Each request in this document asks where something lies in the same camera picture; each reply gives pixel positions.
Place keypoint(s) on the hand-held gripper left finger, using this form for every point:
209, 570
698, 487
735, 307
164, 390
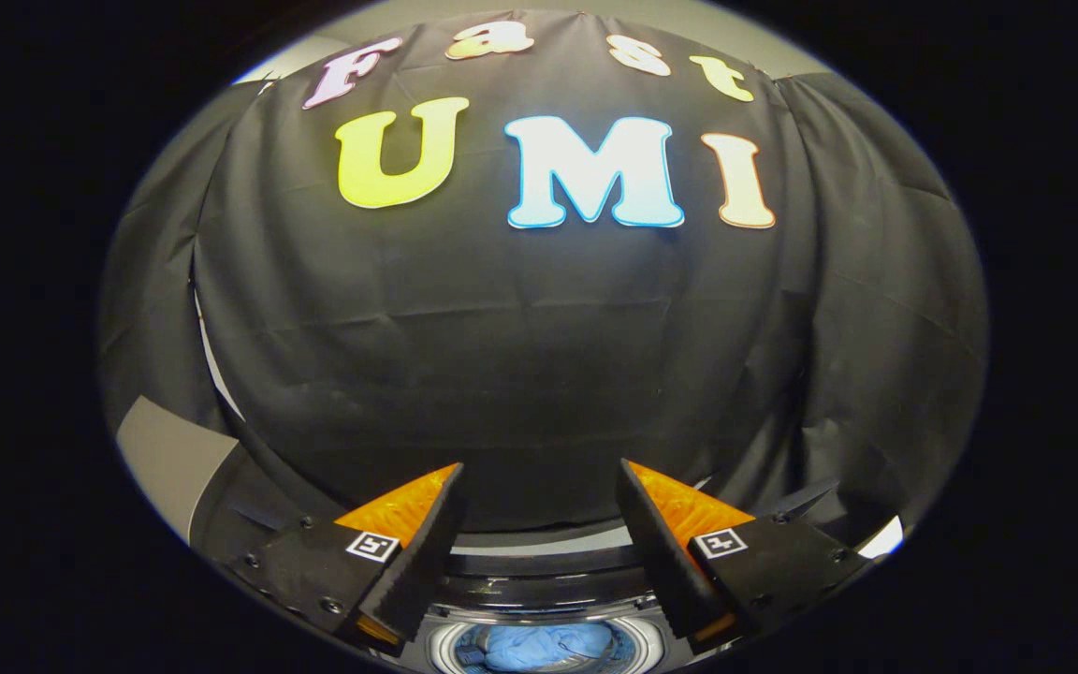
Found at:
417, 562

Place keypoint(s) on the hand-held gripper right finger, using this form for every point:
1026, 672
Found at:
661, 552

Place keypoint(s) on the dark grey washing machine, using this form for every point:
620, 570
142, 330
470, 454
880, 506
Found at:
647, 646

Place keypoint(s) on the black washing machine lid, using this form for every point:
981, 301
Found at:
539, 571

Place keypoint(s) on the light blue polo shirt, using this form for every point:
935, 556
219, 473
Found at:
548, 648

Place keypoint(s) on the white flat board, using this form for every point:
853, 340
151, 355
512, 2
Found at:
883, 538

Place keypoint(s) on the black backdrop cloth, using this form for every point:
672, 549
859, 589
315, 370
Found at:
539, 356

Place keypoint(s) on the black and grey cabinet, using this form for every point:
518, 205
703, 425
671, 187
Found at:
174, 459

